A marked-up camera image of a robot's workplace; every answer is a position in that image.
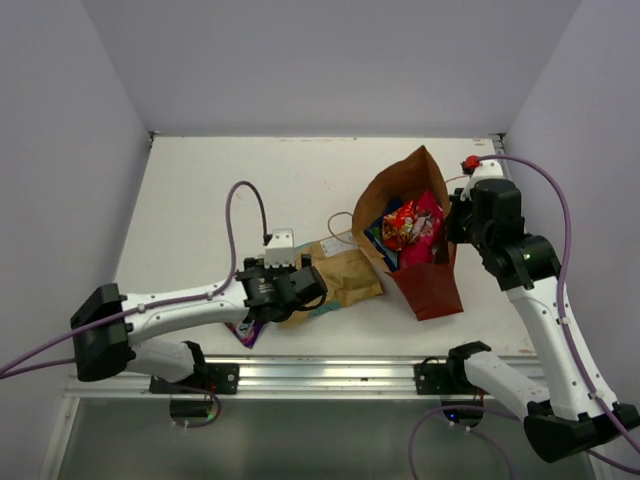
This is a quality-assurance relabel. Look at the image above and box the purple candy bag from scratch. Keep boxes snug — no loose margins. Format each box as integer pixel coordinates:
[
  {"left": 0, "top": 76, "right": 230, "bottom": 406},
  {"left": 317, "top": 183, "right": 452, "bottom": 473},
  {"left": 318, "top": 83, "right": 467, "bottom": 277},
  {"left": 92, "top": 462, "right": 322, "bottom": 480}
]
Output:
[{"left": 225, "top": 320, "right": 264, "bottom": 349}]

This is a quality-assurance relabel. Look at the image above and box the pink chips bag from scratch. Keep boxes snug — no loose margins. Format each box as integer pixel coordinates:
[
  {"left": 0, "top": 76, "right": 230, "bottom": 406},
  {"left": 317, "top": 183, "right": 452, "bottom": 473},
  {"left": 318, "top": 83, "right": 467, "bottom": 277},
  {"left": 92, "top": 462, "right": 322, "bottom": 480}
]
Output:
[{"left": 399, "top": 190, "right": 444, "bottom": 269}]

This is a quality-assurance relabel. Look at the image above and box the tan kraft snack bag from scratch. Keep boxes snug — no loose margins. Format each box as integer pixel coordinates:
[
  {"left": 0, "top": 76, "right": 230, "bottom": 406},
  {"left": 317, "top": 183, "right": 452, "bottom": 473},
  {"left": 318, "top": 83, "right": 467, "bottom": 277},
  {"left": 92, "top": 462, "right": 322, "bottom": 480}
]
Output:
[{"left": 279, "top": 231, "right": 383, "bottom": 329}]

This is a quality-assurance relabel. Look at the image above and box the red brown paper bag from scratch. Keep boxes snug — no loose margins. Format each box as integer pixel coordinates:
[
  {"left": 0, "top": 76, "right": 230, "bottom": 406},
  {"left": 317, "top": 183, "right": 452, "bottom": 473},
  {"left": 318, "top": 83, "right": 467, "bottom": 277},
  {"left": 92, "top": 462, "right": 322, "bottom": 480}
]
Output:
[{"left": 351, "top": 146, "right": 463, "bottom": 321}]

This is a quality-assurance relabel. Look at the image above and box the red rice cracker bag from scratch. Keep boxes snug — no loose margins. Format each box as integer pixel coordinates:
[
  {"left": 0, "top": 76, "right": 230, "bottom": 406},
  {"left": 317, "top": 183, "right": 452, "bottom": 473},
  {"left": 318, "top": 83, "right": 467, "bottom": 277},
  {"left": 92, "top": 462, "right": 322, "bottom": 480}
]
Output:
[{"left": 381, "top": 200, "right": 416, "bottom": 252}]

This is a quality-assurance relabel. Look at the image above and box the blue snack bag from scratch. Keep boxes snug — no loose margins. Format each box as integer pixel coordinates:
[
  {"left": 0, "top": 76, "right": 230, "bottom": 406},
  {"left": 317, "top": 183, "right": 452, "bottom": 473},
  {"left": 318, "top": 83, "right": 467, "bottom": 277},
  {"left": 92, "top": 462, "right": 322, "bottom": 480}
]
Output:
[{"left": 364, "top": 198, "right": 403, "bottom": 272}]

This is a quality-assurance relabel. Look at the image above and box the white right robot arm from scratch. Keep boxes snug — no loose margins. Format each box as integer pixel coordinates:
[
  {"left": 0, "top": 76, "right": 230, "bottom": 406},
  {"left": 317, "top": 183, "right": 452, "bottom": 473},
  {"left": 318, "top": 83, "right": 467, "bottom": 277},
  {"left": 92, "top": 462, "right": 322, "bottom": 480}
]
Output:
[{"left": 445, "top": 178, "right": 639, "bottom": 463}]

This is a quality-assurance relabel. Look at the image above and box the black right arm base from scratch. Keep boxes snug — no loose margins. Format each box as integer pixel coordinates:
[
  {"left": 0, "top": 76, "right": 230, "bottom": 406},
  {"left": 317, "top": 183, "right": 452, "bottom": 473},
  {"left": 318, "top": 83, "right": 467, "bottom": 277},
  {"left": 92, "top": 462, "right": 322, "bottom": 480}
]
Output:
[{"left": 413, "top": 357, "right": 471, "bottom": 396}]

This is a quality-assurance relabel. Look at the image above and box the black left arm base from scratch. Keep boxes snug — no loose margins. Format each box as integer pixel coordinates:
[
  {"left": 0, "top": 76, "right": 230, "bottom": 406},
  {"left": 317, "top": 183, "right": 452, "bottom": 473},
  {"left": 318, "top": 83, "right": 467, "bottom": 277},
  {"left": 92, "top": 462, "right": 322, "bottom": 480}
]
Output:
[{"left": 149, "top": 363, "right": 240, "bottom": 395}]

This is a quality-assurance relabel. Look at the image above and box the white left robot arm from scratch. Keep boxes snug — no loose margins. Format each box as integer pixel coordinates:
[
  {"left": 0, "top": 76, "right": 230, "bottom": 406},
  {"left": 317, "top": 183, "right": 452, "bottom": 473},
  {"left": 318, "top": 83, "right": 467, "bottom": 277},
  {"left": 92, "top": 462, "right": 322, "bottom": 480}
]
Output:
[{"left": 70, "top": 256, "right": 327, "bottom": 393}]

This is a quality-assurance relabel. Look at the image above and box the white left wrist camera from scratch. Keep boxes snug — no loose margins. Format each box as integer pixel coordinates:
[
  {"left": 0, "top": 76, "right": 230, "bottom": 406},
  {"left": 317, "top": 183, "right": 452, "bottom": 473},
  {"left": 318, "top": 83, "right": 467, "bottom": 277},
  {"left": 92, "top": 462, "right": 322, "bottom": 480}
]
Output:
[{"left": 264, "top": 228, "right": 296, "bottom": 268}]

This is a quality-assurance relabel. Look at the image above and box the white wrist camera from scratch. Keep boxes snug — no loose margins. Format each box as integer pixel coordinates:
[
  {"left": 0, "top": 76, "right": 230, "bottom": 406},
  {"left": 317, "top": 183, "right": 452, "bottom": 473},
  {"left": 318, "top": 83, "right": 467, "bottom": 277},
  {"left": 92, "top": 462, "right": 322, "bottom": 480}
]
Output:
[
  {"left": 264, "top": 228, "right": 296, "bottom": 268},
  {"left": 461, "top": 155, "right": 505, "bottom": 188}
]

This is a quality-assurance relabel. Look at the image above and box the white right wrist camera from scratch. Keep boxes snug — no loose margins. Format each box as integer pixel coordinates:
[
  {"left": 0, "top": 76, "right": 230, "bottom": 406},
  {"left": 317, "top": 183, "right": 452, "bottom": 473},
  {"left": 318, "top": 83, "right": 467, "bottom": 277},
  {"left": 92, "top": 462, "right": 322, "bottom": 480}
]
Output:
[{"left": 461, "top": 155, "right": 505, "bottom": 188}]

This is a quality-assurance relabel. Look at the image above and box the aluminium mounting rail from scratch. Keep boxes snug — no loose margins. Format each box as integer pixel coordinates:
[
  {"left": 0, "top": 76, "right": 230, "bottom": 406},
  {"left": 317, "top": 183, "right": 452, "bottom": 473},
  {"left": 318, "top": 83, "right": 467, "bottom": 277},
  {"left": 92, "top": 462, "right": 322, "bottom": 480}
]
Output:
[{"left": 64, "top": 355, "right": 549, "bottom": 401}]

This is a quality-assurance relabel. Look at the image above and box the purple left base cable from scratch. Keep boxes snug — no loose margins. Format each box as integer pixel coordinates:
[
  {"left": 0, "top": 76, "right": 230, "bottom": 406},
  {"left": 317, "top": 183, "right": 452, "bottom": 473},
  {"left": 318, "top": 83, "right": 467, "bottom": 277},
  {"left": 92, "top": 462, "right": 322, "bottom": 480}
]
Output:
[{"left": 169, "top": 383, "right": 224, "bottom": 430}]

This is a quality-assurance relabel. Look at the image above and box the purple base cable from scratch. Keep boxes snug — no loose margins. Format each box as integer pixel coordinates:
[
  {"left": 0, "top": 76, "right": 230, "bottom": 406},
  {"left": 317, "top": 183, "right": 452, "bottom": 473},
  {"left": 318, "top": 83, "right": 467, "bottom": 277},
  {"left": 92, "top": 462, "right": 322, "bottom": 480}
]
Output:
[
  {"left": 408, "top": 404, "right": 521, "bottom": 480},
  {"left": 169, "top": 383, "right": 224, "bottom": 430}
]

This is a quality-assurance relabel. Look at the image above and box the metal table corner bracket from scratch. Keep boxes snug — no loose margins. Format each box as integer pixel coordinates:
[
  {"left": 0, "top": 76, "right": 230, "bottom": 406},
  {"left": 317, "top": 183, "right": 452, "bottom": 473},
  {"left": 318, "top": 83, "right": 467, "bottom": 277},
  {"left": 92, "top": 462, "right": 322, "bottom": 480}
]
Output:
[{"left": 148, "top": 131, "right": 161, "bottom": 149}]

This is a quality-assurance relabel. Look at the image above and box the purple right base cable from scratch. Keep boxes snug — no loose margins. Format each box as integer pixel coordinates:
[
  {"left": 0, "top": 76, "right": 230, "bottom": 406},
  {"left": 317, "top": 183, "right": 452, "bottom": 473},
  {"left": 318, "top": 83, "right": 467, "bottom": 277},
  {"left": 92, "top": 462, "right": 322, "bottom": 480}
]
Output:
[{"left": 408, "top": 404, "right": 521, "bottom": 480}]

